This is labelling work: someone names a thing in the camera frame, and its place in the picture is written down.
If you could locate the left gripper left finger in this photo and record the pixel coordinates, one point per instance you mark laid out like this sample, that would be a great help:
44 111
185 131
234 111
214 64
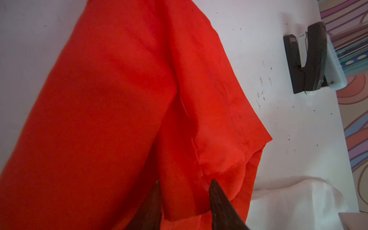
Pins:
149 215

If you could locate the pale eraser block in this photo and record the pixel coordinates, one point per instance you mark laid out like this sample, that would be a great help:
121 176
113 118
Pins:
334 74

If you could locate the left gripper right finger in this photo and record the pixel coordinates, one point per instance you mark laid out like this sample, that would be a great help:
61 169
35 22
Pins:
224 216

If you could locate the black stapler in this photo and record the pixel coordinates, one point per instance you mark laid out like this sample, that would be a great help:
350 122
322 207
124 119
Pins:
309 77

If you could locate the rainbow red hooded jacket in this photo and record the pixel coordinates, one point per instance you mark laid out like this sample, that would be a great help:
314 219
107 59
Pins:
142 92

